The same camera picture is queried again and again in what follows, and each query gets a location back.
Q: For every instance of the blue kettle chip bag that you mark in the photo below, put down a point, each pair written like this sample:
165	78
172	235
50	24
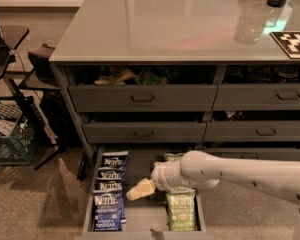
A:
111	174
110	184
115	160
108	210

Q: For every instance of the green kettle chip bag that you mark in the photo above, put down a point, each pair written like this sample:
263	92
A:
172	156
181	209

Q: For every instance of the front green Kettle chip bag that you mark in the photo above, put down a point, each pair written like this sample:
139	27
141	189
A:
181	209

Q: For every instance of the bottom right grey drawer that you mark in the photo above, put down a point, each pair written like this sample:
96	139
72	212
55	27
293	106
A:
256	153

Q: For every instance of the tan snack bag in drawer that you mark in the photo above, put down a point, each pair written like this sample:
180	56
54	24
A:
114	75

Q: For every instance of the grey drawer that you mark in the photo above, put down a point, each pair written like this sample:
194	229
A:
144	127
191	89
256	153
253	126
272	88

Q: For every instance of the grey drawer cabinet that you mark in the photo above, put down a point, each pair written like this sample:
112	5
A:
231	35

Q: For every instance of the green snack bag in drawer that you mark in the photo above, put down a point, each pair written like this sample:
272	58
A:
148	76

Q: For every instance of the black white marker tag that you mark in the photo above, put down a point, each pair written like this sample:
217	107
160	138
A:
289	42

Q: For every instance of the green plastic crate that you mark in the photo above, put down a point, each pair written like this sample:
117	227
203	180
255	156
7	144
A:
18	138

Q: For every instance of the rear green Kettle chip bag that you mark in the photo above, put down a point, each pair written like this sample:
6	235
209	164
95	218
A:
172	156

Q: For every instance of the top left grey drawer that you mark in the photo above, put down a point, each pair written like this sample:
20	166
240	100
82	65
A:
191	89

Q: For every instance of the top right grey drawer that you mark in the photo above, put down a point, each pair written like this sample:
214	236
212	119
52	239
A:
272	88

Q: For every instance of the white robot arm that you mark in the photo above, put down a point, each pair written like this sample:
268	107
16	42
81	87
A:
197	169

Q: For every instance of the middle right grey drawer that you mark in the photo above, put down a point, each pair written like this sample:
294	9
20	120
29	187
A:
253	126

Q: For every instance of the middle left grey drawer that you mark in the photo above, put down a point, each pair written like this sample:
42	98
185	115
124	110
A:
144	127

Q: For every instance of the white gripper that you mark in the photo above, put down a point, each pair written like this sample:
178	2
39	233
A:
159	178

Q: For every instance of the open bottom left drawer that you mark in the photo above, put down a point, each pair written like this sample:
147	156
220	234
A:
146	218

